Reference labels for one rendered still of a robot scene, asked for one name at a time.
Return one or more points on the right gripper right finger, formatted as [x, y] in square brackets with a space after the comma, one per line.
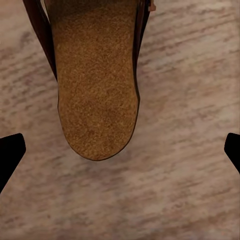
[232, 149]

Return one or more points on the sandal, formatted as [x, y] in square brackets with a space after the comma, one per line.
[92, 47]

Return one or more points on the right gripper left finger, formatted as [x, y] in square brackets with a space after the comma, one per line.
[12, 149]

